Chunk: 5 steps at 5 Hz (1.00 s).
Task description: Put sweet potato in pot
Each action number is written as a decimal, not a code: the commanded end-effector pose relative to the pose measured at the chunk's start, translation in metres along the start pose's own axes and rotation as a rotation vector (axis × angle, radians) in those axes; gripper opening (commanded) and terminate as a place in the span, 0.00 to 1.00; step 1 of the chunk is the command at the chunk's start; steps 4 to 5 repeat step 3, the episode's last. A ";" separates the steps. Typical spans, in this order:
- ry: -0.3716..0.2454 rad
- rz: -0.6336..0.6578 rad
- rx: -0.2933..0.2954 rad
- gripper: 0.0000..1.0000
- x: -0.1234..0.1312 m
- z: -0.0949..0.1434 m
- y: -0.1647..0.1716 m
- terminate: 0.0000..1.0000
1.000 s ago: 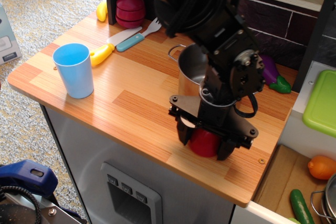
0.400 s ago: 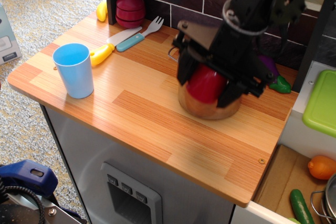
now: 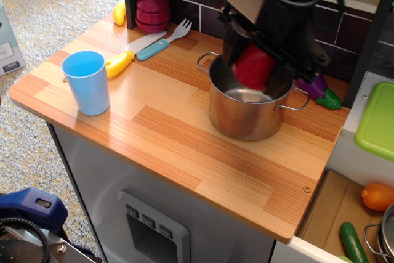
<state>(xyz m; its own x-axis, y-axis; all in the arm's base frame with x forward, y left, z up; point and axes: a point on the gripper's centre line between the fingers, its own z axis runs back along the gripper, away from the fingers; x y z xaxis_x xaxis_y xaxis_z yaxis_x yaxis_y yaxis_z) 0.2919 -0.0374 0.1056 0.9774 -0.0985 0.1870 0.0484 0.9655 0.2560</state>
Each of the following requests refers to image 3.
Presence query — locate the stainless steel pot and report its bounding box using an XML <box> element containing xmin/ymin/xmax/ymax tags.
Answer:
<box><xmin>197</xmin><ymin>52</ymin><xmax>310</xmax><ymax>141</ymax></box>

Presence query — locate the orange toy lemon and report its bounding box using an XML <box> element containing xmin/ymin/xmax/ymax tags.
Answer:
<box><xmin>361</xmin><ymin>183</ymin><xmax>393</xmax><ymax>211</ymax></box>

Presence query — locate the yellow toy banana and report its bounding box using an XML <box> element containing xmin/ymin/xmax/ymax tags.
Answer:
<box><xmin>113</xmin><ymin>0</ymin><xmax>126</xmax><ymax>26</ymax></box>

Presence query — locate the teal handled toy fork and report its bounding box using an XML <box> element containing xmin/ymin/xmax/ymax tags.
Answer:
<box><xmin>137</xmin><ymin>19</ymin><xmax>193</xmax><ymax>61</ymax></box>

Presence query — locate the cardboard box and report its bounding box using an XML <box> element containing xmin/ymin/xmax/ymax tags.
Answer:
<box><xmin>297</xmin><ymin>171</ymin><xmax>383</xmax><ymax>262</ymax></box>

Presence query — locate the light blue plastic cup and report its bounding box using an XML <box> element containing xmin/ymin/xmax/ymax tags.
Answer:
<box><xmin>61</xmin><ymin>51</ymin><xmax>110</xmax><ymax>116</ymax></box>

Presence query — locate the green toy cucumber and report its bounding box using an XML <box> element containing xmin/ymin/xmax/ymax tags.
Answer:
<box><xmin>340</xmin><ymin>222</ymin><xmax>369</xmax><ymax>263</ymax></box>

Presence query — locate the yellow handled toy knife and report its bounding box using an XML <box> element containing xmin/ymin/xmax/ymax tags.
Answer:
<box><xmin>105</xmin><ymin>31</ymin><xmax>167</xmax><ymax>78</ymax></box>

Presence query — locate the black braided cable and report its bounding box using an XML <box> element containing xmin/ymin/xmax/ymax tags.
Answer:
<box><xmin>0</xmin><ymin>218</ymin><xmax>49</xmax><ymax>263</ymax></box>

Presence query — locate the purple toy eggplant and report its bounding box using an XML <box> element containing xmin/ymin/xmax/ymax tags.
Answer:
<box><xmin>295</xmin><ymin>73</ymin><xmax>342</xmax><ymax>110</ymax></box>

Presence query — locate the grey toy dishwasher panel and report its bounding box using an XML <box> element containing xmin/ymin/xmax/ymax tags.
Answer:
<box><xmin>118</xmin><ymin>190</ymin><xmax>191</xmax><ymax>262</ymax></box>

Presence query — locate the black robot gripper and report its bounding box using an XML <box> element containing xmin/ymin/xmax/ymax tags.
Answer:
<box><xmin>220</xmin><ymin>0</ymin><xmax>329</xmax><ymax>99</ymax></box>

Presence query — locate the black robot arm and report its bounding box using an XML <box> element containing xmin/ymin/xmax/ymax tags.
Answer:
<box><xmin>219</xmin><ymin>0</ymin><xmax>344</xmax><ymax>95</ymax></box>

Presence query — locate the green plastic lid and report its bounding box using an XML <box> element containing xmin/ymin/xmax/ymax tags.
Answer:
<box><xmin>355</xmin><ymin>82</ymin><xmax>393</xmax><ymax>161</ymax></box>

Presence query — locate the grey white box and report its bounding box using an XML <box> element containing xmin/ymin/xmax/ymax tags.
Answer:
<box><xmin>0</xmin><ymin>6</ymin><xmax>26</xmax><ymax>76</ymax></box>

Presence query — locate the small steel pot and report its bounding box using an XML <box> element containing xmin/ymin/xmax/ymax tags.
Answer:
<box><xmin>364</xmin><ymin>204</ymin><xmax>393</xmax><ymax>262</ymax></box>

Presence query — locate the red wooden toy beet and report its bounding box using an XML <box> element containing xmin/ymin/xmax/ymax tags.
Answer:
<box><xmin>135</xmin><ymin>0</ymin><xmax>171</xmax><ymax>33</ymax></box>

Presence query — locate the blue clamp tool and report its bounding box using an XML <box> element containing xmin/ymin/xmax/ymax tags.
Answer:
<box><xmin>1</xmin><ymin>187</ymin><xmax>68</xmax><ymax>232</ymax></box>

